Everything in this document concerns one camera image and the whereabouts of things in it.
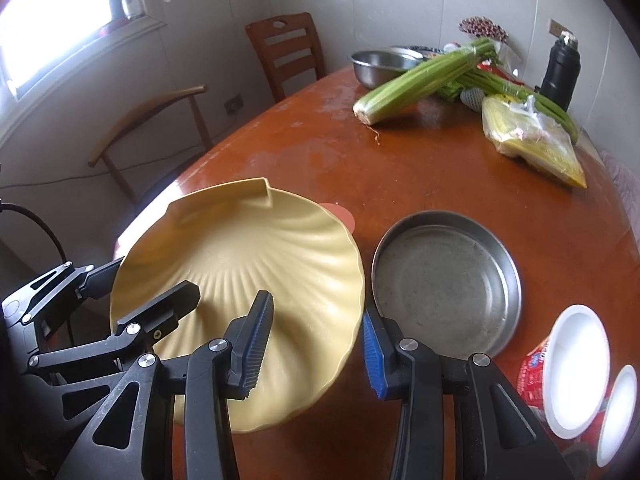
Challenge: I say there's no purple cloth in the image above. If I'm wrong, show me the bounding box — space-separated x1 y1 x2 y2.
597 150 640 241

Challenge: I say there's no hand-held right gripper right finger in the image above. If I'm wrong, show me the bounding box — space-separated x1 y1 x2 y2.
363 306 576 480

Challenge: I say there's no patterned tissue pack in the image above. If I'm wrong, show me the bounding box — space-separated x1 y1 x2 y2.
459 16 510 43

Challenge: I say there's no plastic bag of corn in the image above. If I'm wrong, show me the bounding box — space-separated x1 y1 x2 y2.
481 94 588 190

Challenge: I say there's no round metal pan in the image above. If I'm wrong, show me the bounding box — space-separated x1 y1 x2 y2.
371 211 523 358

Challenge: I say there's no black thermos bottle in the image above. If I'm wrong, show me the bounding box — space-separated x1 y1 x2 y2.
540 30 582 112

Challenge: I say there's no window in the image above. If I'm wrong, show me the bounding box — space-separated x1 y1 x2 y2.
0 0 166 101

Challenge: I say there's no reddish wooden chair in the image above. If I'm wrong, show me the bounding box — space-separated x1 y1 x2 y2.
245 11 327 105

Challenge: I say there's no yellow shell-shaped plate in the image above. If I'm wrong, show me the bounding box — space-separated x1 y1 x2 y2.
109 177 365 433

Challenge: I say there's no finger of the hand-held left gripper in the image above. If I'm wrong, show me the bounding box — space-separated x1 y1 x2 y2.
27 281 202 386
2 256 126 331

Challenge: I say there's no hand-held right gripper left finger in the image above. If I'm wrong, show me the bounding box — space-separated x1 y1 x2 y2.
52 290 275 480

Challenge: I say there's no orange shell-shaped plate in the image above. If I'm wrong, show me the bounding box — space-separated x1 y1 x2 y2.
317 202 357 233

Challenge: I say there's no light wooden armchair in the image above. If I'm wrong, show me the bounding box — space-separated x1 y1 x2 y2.
88 84 215 206

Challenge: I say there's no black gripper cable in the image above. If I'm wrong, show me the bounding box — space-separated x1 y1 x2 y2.
0 200 68 263

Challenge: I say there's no stainless steel bowl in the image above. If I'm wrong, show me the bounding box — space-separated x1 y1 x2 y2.
350 49 426 88

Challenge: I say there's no white plate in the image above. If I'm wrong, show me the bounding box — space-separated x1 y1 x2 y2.
517 304 610 441

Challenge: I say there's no thin celery bunch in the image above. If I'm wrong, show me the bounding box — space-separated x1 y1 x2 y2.
440 67 580 143

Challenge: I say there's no thick celery bunch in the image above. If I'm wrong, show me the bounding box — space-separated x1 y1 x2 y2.
353 37 501 127

